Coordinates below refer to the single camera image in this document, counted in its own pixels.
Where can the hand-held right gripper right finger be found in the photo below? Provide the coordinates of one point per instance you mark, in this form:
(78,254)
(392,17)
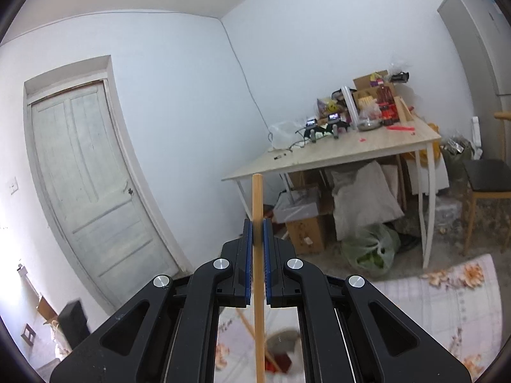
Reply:
(266,263)

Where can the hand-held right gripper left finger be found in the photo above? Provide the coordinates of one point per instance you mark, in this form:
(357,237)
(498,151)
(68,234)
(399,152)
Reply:
(249,263)

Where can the metal utensil holder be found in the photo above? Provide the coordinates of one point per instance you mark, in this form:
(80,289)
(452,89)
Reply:
(283,339)

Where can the brown cardboard piece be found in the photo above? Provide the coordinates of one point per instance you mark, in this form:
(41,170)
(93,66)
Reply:
(47,308)

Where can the white storage box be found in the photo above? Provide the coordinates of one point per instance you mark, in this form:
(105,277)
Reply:
(297,207)

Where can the green plastic bag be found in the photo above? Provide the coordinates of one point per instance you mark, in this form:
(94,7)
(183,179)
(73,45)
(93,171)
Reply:
(371,251)

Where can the white sack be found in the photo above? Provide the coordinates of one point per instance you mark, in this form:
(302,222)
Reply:
(367,199)

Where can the clear plastic bag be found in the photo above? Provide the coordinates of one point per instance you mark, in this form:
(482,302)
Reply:
(281,133)

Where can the white panel door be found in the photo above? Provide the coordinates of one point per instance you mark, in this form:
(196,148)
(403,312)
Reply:
(88,187)

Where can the black gripper device with screen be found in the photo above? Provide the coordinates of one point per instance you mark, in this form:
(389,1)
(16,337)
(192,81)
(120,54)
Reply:
(313,129)
(337,125)

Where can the light wooden table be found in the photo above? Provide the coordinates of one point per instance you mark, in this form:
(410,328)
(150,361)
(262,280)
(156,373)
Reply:
(359,147)

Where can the metal bowl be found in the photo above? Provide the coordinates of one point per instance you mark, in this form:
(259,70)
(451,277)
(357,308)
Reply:
(369,125)

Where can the floral tablecloth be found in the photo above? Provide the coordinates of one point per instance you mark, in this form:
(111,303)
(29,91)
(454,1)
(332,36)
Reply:
(439,307)

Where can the clear film roll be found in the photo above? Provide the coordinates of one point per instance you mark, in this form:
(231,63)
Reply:
(352,103)

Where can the red plastic strip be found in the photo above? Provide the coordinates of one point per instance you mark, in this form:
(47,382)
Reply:
(399,128)

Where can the white flat board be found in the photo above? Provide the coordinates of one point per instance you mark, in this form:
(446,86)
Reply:
(439,175)

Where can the yellow plastic bag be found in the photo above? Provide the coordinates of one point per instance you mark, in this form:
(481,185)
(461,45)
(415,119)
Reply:
(435,151)

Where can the open cardboard box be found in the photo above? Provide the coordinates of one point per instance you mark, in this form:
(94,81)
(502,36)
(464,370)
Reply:
(365,83)

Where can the wooden board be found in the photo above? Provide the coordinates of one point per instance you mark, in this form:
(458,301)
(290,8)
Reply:
(403,109)

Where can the amber oil bottle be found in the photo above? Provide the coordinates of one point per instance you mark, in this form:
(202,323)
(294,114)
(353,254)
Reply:
(385,93)

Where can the dark green sack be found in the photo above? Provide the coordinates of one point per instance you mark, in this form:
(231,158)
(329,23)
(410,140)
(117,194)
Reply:
(455,159)

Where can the wooden chair dark seat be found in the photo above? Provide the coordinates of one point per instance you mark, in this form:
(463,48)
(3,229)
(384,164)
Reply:
(487,175)

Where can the white upright appliance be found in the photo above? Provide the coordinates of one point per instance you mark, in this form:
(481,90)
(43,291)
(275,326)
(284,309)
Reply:
(477,135)

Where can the grey refrigerator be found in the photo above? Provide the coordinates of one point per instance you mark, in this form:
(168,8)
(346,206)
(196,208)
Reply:
(475,48)

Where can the small wooden frame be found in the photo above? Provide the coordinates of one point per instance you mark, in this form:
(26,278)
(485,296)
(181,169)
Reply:
(28,333)

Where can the white light switch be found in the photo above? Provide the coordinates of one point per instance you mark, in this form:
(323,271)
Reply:
(14,186)

